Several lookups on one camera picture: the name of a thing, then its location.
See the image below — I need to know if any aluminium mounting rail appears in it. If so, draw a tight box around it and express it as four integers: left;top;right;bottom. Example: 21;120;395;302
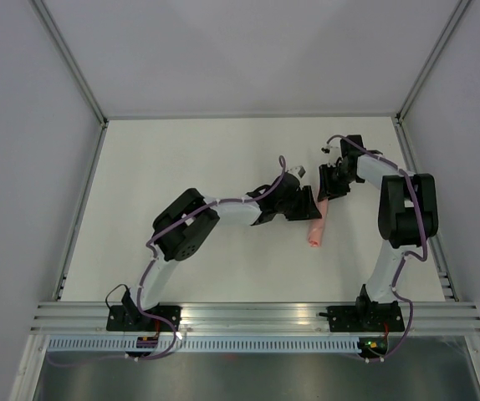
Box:
29;302;480;336

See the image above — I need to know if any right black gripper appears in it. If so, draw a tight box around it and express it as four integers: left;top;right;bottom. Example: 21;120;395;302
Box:
318;163;358;201

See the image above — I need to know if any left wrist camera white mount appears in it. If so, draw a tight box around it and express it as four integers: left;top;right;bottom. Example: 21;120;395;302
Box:
287;165;306;180

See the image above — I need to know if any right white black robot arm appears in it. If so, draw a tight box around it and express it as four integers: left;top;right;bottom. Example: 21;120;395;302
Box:
317;135;439;332

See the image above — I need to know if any pink cloth napkin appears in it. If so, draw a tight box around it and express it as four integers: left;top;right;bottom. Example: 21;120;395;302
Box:
307;200;329;248

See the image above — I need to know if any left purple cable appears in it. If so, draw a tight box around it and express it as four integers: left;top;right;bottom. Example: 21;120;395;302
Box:
146;155;287;314

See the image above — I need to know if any white slotted cable duct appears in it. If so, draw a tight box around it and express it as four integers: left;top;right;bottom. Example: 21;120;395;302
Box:
47;335;360;353

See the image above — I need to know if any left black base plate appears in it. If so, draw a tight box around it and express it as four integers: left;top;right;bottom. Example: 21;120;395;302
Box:
106;305;181;332

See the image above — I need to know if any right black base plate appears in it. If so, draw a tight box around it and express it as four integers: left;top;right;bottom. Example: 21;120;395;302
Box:
318;304;405;333

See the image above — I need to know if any right aluminium frame post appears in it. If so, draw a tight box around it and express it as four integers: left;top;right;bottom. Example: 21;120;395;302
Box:
393;0;473;124

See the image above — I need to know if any left aluminium frame post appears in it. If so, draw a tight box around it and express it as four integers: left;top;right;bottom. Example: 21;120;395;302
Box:
28;0;108;128

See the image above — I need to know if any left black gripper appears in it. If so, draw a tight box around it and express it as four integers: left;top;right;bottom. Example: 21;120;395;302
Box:
276;186;321;221

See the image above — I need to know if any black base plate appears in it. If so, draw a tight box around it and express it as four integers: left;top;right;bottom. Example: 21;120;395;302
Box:
318;304;405;333
106;305;181;332

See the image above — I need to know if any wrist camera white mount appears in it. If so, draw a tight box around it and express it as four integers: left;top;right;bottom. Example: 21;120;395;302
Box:
321;140;342;166
287;165;306;180

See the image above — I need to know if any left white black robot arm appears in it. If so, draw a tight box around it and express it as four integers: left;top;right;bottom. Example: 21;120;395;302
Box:
106;172;321;332

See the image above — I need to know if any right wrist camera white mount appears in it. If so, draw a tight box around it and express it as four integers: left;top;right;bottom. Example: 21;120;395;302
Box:
321;140;342;166

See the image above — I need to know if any aluminium frame post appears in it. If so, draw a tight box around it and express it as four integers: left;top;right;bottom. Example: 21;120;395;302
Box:
393;0;473;124
28;0;108;128

